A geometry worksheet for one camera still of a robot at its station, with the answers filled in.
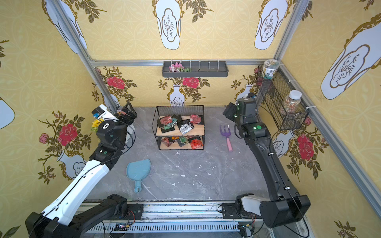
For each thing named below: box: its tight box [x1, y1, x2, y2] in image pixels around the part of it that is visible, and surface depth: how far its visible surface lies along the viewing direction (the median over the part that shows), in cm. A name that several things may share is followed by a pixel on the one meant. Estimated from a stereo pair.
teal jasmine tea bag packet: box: [163, 117, 179, 130], surface depth 90 cm
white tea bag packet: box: [180, 122, 194, 135], surface depth 87 cm
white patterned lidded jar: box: [262, 59, 280, 80], surface depth 87 cm
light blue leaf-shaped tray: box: [126, 158, 152, 193], surface depth 90 cm
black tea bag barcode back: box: [176, 118, 195, 132], surface depth 90 cm
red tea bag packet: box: [160, 115, 173, 125], surface depth 92 cm
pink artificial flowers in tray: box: [168, 61, 191, 72], surface depth 89 cm
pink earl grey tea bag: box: [190, 114, 202, 125], surface depth 94 cm
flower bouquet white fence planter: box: [90, 118, 105, 133], surface depth 89 cm
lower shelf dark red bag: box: [161, 136, 176, 148], surface depth 100 cm
